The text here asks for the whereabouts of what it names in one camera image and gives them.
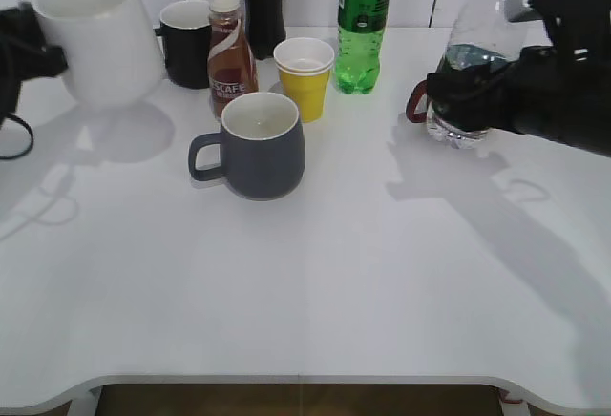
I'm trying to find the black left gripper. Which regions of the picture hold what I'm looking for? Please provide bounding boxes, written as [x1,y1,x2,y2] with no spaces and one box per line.
[1,2,68,115]

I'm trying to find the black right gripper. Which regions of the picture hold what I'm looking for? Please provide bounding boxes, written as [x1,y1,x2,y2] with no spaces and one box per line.
[426,0,610,156]

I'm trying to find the clear water bottle green label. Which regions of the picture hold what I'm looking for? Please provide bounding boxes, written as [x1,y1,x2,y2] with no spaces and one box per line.
[425,0,536,150]

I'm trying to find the large white ceramic mug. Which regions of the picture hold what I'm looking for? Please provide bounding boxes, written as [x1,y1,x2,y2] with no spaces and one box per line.
[32,0,165,109]

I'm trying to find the red-brown ceramic mug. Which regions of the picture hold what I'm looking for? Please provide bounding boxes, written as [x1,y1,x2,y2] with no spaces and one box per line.
[406,80,429,124]

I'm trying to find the black ceramic mug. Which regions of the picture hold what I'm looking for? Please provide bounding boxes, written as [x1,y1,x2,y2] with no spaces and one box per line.
[155,0,212,90]

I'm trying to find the dark grey ceramic mug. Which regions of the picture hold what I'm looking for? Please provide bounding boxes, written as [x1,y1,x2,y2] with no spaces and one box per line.
[187,92,306,200]

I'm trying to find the green soda bottle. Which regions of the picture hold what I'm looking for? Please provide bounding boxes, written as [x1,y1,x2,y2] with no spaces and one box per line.
[335,0,390,94]

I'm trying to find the yellow paper cup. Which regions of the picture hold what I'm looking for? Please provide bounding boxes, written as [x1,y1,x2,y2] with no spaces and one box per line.
[279,69,330,123]

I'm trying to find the white paper cup stacked inside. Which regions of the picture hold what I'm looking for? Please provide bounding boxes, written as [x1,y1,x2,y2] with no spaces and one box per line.
[273,37,335,76]

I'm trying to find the brown coffee drink bottle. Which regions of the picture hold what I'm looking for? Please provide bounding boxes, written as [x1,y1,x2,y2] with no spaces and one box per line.
[207,0,259,119]

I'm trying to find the dark cola bottle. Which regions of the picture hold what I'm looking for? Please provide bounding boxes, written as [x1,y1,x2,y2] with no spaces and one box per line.
[244,0,286,60]

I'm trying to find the black cable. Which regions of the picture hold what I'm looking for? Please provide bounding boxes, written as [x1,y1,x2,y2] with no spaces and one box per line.
[0,33,35,161]

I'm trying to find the white table leg frame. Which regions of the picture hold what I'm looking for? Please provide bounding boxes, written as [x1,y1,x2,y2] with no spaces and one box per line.
[67,386,103,416]

